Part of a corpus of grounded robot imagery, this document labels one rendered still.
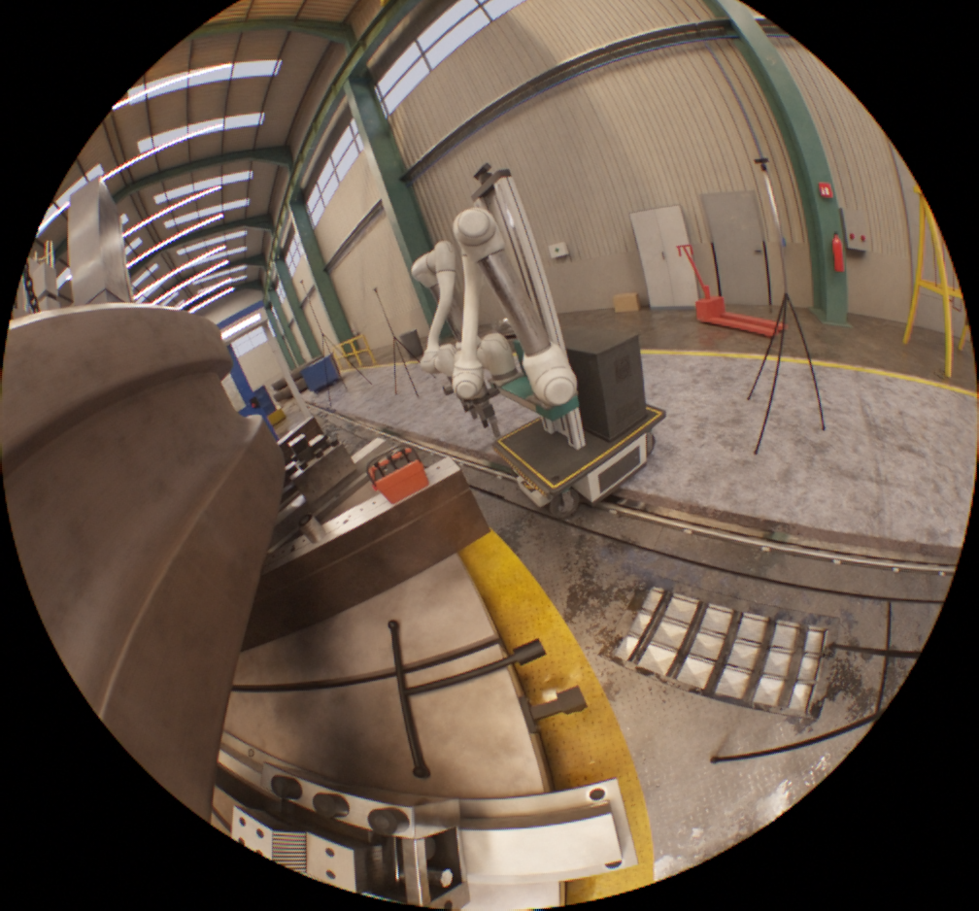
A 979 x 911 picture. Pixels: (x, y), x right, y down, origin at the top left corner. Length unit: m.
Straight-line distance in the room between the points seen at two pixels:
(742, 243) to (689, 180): 1.50
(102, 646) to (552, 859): 0.97
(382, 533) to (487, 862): 1.16
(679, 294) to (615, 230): 1.92
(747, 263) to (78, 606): 7.18
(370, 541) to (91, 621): 1.01
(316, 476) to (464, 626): 1.39
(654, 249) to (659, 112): 3.00
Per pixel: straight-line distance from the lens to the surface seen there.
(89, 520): 0.91
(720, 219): 6.43
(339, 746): 1.31
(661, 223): 6.01
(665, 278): 6.07
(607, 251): 6.92
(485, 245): 0.98
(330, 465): 2.12
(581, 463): 1.57
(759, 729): 1.43
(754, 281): 6.50
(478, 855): 0.95
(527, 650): 1.01
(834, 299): 5.79
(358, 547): 1.24
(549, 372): 1.02
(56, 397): 0.83
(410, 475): 1.10
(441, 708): 1.11
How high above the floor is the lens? 1.30
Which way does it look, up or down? 26 degrees down
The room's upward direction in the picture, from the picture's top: 20 degrees counter-clockwise
